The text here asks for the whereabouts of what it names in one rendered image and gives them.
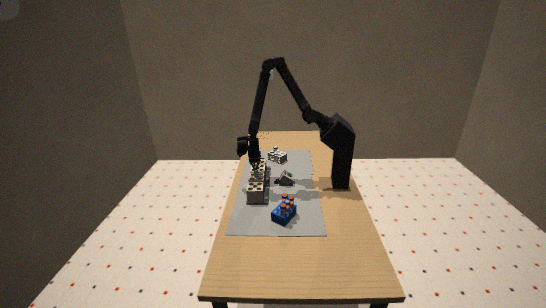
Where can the grey flat mat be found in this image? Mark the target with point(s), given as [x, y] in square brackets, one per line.
[255, 220]

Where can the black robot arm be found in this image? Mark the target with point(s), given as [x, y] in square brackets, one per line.
[308, 115]

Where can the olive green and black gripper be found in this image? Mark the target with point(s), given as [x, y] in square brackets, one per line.
[255, 159]

